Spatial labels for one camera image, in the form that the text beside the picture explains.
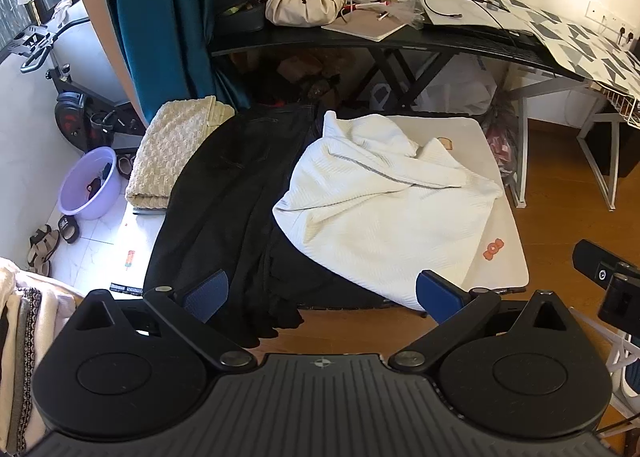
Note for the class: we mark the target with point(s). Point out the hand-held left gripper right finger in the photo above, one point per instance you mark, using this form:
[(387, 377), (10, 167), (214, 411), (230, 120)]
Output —
[(442, 297)]

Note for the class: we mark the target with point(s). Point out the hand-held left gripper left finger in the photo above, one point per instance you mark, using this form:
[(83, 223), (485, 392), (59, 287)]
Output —
[(207, 294)]

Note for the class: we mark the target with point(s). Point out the white textured sweater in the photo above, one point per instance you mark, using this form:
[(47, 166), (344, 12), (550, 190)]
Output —
[(375, 207)]

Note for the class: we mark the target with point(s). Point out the cream knit sweater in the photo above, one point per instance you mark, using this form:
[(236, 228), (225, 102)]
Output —
[(170, 152)]

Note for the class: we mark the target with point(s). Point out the pile of folded clothes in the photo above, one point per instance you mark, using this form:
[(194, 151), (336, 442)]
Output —
[(30, 317)]

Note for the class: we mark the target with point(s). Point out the white low table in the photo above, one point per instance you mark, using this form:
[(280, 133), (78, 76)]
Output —
[(500, 247)]

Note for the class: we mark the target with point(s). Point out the black flat strip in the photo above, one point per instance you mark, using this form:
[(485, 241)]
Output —
[(126, 289)]

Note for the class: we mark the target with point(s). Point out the popsicle shaped toy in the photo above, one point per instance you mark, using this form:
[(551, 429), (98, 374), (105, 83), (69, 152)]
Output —
[(130, 259)]

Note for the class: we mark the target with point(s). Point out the black pants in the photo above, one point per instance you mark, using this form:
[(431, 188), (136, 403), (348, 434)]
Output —
[(220, 197)]

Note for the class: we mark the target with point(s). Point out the black slipper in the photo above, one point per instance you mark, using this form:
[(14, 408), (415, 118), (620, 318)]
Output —
[(68, 228)]

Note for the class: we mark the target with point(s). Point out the brown slipper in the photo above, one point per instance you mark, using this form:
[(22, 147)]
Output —
[(125, 164)]

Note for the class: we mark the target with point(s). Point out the purple plastic basin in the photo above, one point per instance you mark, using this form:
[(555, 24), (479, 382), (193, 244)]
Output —
[(80, 197)]

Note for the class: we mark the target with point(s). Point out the dark red plastic bag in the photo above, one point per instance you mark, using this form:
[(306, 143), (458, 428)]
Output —
[(500, 142)]

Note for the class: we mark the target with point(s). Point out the brown sandal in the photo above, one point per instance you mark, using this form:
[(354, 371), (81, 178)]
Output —
[(40, 257), (44, 236)]

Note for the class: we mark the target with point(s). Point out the white plastic bag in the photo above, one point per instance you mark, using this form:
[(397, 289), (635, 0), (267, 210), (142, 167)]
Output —
[(460, 87)]

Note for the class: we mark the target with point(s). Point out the black exercise bike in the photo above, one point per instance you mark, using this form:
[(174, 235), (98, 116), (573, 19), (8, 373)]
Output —
[(70, 107)]

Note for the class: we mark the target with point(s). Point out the geometric patterned mat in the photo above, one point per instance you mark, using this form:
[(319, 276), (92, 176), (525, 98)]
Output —
[(575, 52)]

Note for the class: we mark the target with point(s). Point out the brown cardboard box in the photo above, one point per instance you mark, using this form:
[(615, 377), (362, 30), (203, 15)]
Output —
[(300, 69)]

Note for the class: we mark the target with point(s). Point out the black plug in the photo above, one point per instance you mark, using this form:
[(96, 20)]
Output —
[(633, 37), (621, 33)]

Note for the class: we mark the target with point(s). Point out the teal curtain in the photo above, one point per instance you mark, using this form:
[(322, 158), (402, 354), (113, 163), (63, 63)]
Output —
[(160, 27)]

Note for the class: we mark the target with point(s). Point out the black desk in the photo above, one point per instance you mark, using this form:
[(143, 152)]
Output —
[(350, 39)]

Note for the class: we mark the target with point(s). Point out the brown notebook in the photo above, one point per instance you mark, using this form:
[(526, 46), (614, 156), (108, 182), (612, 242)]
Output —
[(367, 24)]

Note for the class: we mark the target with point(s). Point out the white wooden frame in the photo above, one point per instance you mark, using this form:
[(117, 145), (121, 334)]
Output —
[(622, 354)]

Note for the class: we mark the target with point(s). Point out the white metal desk frame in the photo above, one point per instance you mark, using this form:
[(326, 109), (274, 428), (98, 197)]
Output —
[(519, 147)]

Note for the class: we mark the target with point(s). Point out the white wall socket strip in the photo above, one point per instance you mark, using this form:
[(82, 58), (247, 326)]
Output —
[(597, 12)]

